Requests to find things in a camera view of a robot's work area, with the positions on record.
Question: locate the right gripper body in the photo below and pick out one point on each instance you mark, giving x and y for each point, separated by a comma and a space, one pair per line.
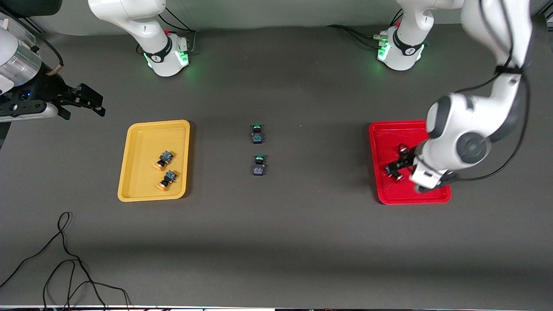
46, 91

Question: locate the red push button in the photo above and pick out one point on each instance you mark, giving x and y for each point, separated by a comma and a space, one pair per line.
403, 150
396, 176

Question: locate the yellow push button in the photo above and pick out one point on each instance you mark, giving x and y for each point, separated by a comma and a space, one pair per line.
165, 157
170, 177

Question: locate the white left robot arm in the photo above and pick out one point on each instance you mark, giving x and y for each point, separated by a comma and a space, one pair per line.
471, 125

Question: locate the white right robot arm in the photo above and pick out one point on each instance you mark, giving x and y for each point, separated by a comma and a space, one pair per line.
147, 30

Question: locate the red plastic tray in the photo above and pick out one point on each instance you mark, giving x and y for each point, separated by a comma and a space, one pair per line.
382, 147

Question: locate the yellow plastic tray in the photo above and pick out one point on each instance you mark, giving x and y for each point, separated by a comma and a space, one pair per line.
142, 172

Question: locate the green push button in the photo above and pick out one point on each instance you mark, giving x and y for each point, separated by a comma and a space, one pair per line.
257, 137
259, 169

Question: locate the dark grey table cloth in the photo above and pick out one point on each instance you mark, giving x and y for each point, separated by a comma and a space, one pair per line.
276, 242

